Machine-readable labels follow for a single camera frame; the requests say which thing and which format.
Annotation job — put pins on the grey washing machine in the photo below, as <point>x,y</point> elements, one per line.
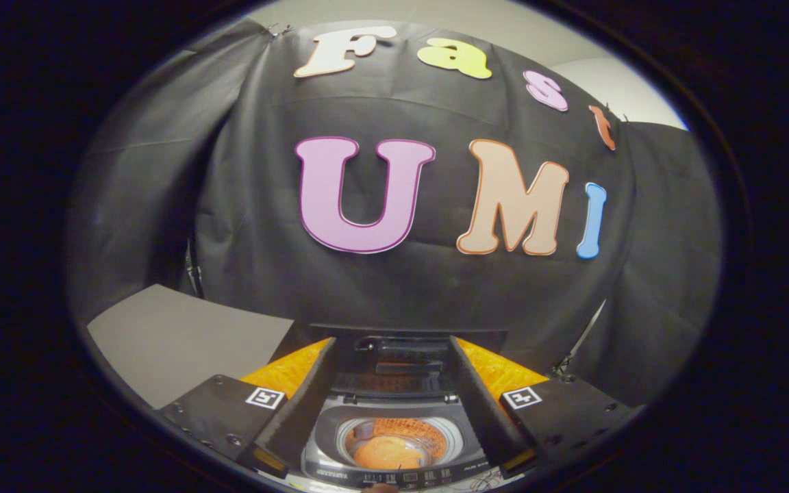
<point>326,438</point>

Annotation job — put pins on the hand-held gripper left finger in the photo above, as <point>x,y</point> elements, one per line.
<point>302,411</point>

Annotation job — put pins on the black backdrop cloth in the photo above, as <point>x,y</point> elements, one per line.
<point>401,287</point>

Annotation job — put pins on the yellow button shirt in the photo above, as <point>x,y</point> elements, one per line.
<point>387,452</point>

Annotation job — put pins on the dark washing machine lid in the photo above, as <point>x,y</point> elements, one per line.
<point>394,356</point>

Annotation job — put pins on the black light stand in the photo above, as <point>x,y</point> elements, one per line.
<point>579,342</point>

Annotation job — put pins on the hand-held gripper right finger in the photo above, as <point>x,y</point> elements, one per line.
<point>480,411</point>

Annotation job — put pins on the grey cabinet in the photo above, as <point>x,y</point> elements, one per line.
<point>175,335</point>

